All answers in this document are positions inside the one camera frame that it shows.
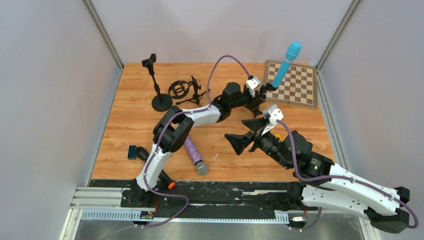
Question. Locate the round base microphone stand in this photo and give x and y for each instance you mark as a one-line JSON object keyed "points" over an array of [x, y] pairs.
{"points": [[161, 102]]}

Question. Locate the purple glitter microphone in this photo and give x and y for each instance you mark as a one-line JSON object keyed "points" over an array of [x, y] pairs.
{"points": [[200, 167]]}

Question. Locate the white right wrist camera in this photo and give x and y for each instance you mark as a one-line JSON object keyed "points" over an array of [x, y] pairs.
{"points": [[274, 115]]}

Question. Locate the black tripod clip stand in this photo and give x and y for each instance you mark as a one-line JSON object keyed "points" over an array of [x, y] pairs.
{"points": [[270, 87]]}

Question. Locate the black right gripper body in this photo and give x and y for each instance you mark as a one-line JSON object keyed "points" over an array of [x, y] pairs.
{"points": [[257, 138]]}

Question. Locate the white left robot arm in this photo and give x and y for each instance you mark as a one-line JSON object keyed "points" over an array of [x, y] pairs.
{"points": [[172, 131]]}

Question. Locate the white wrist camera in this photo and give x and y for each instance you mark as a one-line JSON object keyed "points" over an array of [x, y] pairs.
{"points": [[274, 115], [252, 85]]}

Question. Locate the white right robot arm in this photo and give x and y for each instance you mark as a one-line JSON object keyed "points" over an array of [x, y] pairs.
{"points": [[323, 183]]}

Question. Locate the small blue brick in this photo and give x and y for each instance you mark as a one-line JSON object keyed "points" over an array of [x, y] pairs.
{"points": [[132, 152]]}

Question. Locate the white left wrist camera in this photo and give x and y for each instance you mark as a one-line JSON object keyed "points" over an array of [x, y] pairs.
{"points": [[252, 85]]}

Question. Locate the tripod stand with shock mount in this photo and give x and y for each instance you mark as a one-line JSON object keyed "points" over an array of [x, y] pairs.
{"points": [[181, 88]]}

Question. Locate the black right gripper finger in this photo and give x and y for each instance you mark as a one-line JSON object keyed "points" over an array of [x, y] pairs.
{"points": [[240, 142], [256, 124]]}

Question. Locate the blue toy microphone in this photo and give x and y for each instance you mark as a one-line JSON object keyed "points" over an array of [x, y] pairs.
{"points": [[291, 54]]}

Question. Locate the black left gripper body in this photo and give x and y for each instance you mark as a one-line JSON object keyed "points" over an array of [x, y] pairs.
{"points": [[259, 98]]}

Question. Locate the yellow toy brick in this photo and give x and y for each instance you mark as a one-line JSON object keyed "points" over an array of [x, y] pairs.
{"points": [[279, 137]]}

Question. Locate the wooden chessboard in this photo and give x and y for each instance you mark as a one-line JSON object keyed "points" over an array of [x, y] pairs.
{"points": [[298, 88]]}

